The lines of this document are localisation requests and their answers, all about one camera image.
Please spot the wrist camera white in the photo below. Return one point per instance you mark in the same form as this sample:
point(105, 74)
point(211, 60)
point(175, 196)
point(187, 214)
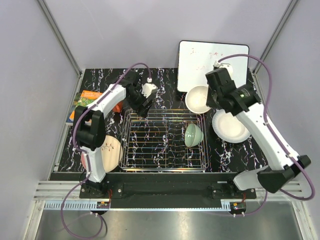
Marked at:
point(227, 66)
point(149, 88)

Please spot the green celadon bowl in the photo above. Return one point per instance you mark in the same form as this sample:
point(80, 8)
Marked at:
point(193, 135)

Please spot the pink cream branch plate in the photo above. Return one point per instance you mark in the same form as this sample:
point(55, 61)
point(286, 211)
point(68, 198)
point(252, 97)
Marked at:
point(111, 152)

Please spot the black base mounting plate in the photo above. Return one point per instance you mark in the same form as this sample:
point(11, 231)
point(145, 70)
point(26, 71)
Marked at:
point(119, 185)

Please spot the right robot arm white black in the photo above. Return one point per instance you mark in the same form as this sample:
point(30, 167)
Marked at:
point(283, 163)

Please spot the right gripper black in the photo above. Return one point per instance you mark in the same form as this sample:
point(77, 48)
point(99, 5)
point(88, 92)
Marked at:
point(209, 102)

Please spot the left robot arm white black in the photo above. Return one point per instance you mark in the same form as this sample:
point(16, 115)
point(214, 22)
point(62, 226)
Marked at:
point(89, 129)

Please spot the orange bowl white inside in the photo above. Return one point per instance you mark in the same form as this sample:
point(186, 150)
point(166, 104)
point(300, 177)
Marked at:
point(196, 99)

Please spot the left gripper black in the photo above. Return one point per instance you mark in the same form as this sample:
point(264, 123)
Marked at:
point(142, 110)

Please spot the white whiteboard black frame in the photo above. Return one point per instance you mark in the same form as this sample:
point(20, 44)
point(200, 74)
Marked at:
point(197, 58)

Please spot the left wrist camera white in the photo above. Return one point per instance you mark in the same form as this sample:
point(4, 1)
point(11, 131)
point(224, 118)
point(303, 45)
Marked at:
point(149, 88)

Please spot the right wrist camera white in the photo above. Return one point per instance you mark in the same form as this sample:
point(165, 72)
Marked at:
point(227, 66)

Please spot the orange treehouse book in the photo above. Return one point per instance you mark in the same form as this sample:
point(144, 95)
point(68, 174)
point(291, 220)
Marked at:
point(83, 99)

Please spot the metal wire dish rack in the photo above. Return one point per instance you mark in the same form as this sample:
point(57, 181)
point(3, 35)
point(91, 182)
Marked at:
point(157, 143)

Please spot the orange mug white inside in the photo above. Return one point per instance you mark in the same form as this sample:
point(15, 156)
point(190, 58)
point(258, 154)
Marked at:
point(118, 107)

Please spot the white fluted plate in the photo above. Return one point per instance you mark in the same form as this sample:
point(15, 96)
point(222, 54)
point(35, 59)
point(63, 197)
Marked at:
point(229, 128)

